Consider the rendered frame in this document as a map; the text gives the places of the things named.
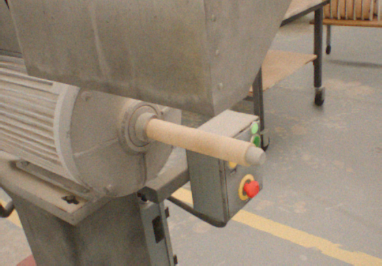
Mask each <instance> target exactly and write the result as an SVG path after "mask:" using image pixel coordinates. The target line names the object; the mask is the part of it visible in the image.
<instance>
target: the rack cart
mask: <svg viewBox="0 0 382 266"><path fill-rule="evenodd" d="M330 1H331V4H330V18H327V17H325V15H324V12H323V25H327V31H326V46H327V47H326V49H325V53H326V55H329V54H330V51H331V46H330V45H331V28H332V25H333V26H354V27H374V28H382V12H381V10H382V5H381V2H382V0H376V14H373V0H370V18H364V13H363V4H364V0H362V13H361V14H362V18H356V15H355V0H354V6H353V19H349V18H348V16H347V0H346V12H345V18H342V17H341V16H340V0H338V17H337V18H334V17H333V16H332V0H330ZM310 24H312V25H313V36H314V19H312V20H311V21H310Z"/></svg>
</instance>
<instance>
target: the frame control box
mask: <svg viewBox="0 0 382 266"><path fill-rule="evenodd" d="M254 122H256V123H257V124H258V130H257V132H256V134H251V132H250V127H251V125H252V124H253V123H254ZM197 130H202V131H206V132H211V133H214V134H219V135H222V136H225V137H228V138H234V139H237V140H240V141H245V142H248V143H252V142H253V140H254V138H255V137H256V136H258V137H259V139H260V143H259V146H258V148H261V135H260V121H259V117H258V116H255V115H248V114H244V113H238V112H235V111H230V110H226V111H224V112H223V113H221V114H220V115H217V116H216V117H213V118H212V119H210V120H209V121H207V123H204V124H203V125H201V126H200V127H198V128H197ZM186 159H187V165H188V174H189V180H190V185H191V191H192V200H193V206H194V208H192V206H190V205H188V204H186V203H184V202H183V201H181V200H179V199H178V198H176V197H174V196H171V195H170V196H169V197H168V198H167V200H168V201H170V202H172V203H174V204H176V205H178V206H179V207H181V208H182V209H183V210H185V211H187V212H188V213H191V214H192V215H193V216H196V217H197V218H199V219H201V220H202V221H204V222H207V223H208V224H210V225H212V226H214V227H216V228H224V227H226V225H227V222H228V221H229V220H230V219H231V218H232V217H233V216H235V215H236V214H237V213H238V212H239V211H240V210H242V208H243V207H244V206H245V205H246V204H247V203H248V202H249V201H251V200H252V198H248V197H247V195H246V191H244V185H245V184H246V183H250V182H251V181H257V182H258V184H259V192H260V191H261V190H262V189H263V182H262V166H261V165H260V166H253V165H251V166H249V167H247V166H242V165H239V164H238V163H237V165H236V166H235V167H234V168H231V167H230V166H229V161H227V160H223V159H220V158H215V157H212V156H208V155H205V154H201V153H198V152H195V151H190V150H189V149H186ZM259 192H258V193H259ZM148 202H149V201H148V200H147V197H146V195H144V194H142V193H141V199H140V200H139V201H138V203H139V204H140V205H142V204H146V203H148ZM213 218H214V219H216V220H214V219H213ZM217 220H220V221H221V222H219V221H217Z"/></svg>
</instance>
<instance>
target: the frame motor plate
mask: <svg viewBox="0 0 382 266"><path fill-rule="evenodd" d="M21 160H22V158H20V157H17V156H15V155H12V154H10V153H7V152H4V151H2V150H0V186H1V187H3V188H5V189H7V190H9V191H10V192H12V193H14V194H16V195H17V196H19V197H21V198H23V199H25V200H27V201H30V202H32V203H33V204H35V205H37V206H38V207H40V208H42V209H44V210H46V211H47V212H49V213H51V214H53V215H55V216H57V217H59V218H62V219H63V220H64V221H66V222H68V223H70V224H72V225H74V226H75V225H77V224H78V223H80V222H82V221H83V220H84V219H86V218H88V217H89V216H91V215H92V214H93V213H94V212H96V211H97V210H99V209H100V208H101V207H103V206H105V205H106V204H107V203H109V202H111V201H113V200H114V199H115V198H116V197H108V196H103V197H102V198H101V199H99V200H98V201H96V202H94V203H92V202H91V201H88V200H86V199H84V198H83V197H81V196H79V195H76V194H74V193H72V192H69V191H67V190H64V189H63V188H60V187H58V186H55V185H54V184H53V183H51V182H49V181H46V180H44V179H42V178H39V177H36V176H35V175H32V174H30V173H28V172H26V171H23V170H22V169H21V168H19V167H17V166H16V163H17V162H19V161H21Z"/></svg>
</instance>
